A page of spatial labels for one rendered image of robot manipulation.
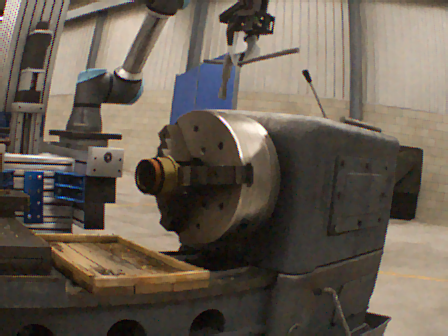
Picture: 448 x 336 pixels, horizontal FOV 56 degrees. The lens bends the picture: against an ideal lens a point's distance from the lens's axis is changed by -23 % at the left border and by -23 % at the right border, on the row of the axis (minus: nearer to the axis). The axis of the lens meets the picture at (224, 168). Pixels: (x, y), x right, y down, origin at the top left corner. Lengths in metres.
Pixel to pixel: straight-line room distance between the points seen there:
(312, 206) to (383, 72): 10.49
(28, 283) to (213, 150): 0.63
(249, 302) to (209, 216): 0.24
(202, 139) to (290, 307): 0.48
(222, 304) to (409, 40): 10.75
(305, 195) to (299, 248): 0.13
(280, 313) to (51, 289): 0.69
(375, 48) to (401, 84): 1.12
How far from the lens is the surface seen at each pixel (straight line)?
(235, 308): 1.23
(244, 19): 1.23
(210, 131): 1.22
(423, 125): 11.19
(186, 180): 1.16
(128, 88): 1.79
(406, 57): 11.61
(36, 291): 0.82
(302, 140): 1.24
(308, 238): 1.27
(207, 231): 1.23
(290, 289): 1.29
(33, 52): 1.74
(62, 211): 1.70
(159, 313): 1.08
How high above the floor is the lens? 1.17
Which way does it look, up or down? 3 degrees down
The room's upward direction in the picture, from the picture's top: 6 degrees clockwise
